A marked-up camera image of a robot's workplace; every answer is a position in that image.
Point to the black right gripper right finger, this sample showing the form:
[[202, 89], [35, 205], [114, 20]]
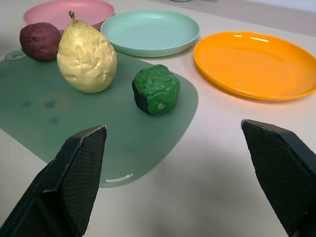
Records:
[[284, 172]]

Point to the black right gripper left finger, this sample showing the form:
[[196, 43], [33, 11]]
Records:
[[66, 187]]

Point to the orange plate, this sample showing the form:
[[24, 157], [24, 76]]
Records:
[[256, 64]]

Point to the green toy vegetable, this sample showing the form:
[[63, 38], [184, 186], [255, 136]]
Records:
[[158, 90]]

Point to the dark red passion fruit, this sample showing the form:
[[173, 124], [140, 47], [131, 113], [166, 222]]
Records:
[[39, 40]]

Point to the pink plate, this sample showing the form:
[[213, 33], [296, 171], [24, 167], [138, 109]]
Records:
[[61, 12]]

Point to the mint green plate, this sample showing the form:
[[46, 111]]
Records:
[[150, 30]]

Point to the green cutting mat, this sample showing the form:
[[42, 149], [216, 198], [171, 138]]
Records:
[[74, 118]]

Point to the yellow pear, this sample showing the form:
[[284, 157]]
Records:
[[86, 59]]

